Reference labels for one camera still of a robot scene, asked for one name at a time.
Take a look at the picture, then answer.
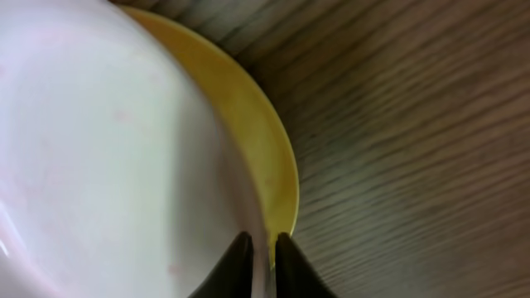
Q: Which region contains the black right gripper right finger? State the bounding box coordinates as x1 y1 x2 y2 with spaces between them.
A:
275 233 336 298

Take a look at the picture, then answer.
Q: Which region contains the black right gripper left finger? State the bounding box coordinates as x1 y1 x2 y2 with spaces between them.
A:
190 232 253 298

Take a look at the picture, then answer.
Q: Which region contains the yellow-green plate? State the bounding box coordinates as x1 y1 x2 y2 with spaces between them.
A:
123 7 300 252

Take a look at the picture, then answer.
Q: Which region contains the white pink plate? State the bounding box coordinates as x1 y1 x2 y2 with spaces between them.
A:
1 1 271 297

